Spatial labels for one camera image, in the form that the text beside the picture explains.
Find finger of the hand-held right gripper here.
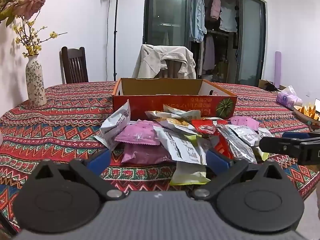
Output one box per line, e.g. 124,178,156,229
259,137,300,158
282,132,316,141

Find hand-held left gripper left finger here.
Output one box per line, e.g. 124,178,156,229
31,149,127,202

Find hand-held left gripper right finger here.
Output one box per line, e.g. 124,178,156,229
191,149,288,202

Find white snack packet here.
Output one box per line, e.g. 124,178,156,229
100,99,131,151

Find pile of snack packets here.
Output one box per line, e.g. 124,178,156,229
94,104,273,186

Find orange cardboard box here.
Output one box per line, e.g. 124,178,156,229
112,77,238,120

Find bowl of yellow chips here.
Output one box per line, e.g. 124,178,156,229
293,102,320,126

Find purple tissue pack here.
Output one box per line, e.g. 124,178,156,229
276,85,303,110

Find small brown cardboard box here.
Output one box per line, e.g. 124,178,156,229
259,79,287,92

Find purple rolled mat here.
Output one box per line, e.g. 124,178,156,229
274,51,282,85

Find dark wooden chair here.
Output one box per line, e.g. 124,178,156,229
59,46,89,84

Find wooden chair under jacket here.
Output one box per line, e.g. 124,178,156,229
155,59,185,78

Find sliding glass door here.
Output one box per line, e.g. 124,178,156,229
144,0,267,87

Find long pale pink garment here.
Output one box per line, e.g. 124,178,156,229
202,35,215,71

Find beige jacket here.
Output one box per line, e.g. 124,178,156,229
132,44,197,80

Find black light stand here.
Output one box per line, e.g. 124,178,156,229
108,0,125,82

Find yellow flower branches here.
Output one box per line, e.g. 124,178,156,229
12,17,68,57

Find white hanging garment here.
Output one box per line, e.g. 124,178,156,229
219,1,238,32

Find light blue hanging shirt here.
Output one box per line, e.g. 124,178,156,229
190,0,207,42

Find pink hanging garment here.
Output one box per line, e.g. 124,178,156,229
211,0,222,20

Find pink artificial flowers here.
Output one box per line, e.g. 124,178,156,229
0,0,52,28

